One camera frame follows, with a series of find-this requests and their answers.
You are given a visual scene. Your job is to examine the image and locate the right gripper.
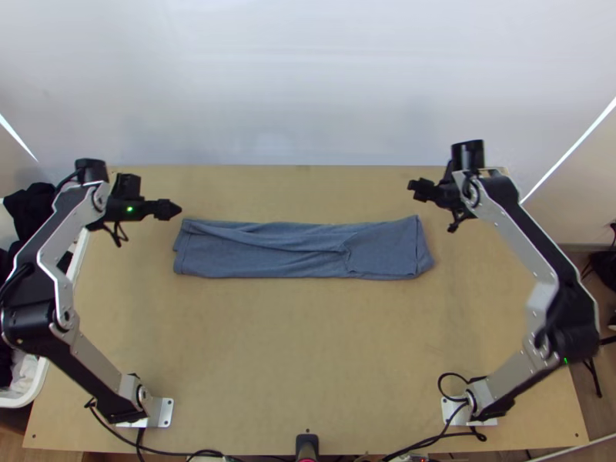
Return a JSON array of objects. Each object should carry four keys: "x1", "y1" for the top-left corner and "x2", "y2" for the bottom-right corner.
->
[{"x1": 407, "y1": 178, "x2": 461, "y2": 210}]

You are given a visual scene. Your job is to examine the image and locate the grey t-shirt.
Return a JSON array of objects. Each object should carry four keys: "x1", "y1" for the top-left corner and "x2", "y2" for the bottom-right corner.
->
[{"x1": 171, "y1": 215, "x2": 436, "y2": 281}]

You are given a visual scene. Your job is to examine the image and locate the heap of clothes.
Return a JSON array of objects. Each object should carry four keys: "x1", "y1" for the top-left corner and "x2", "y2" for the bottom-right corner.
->
[{"x1": 0, "y1": 181, "x2": 58, "y2": 392}]

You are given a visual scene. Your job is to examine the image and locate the white laundry basket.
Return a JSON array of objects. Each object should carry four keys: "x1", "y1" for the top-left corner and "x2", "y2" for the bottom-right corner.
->
[{"x1": 0, "y1": 225, "x2": 91, "y2": 410}]

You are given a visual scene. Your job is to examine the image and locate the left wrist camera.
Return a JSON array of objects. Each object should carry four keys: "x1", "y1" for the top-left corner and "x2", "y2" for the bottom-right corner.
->
[{"x1": 112, "y1": 174, "x2": 144, "y2": 199}]

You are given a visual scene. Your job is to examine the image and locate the black cable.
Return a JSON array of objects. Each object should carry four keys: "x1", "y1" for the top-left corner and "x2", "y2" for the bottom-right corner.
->
[
  {"x1": 84, "y1": 397, "x2": 225, "y2": 462},
  {"x1": 446, "y1": 206, "x2": 472, "y2": 235},
  {"x1": 102, "y1": 220, "x2": 130, "y2": 249},
  {"x1": 437, "y1": 372, "x2": 488, "y2": 443}
]

